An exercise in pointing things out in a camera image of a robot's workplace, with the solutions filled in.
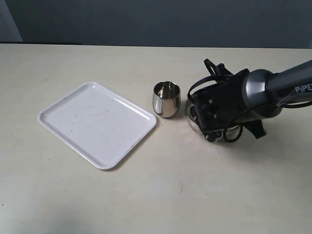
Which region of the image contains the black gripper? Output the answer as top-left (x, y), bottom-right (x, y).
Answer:
top-left (194, 73), bottom-right (248, 142)

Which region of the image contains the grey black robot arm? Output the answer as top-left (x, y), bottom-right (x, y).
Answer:
top-left (185, 59), bottom-right (312, 143)

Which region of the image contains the steel bowl of rice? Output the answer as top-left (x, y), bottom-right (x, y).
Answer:
top-left (185, 96), bottom-right (226, 143)

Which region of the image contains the small stainless steel cup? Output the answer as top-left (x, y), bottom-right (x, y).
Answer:
top-left (152, 81), bottom-right (181, 118)

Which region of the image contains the white rectangular plastic tray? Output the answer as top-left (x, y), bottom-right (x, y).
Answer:
top-left (38, 82), bottom-right (157, 170)

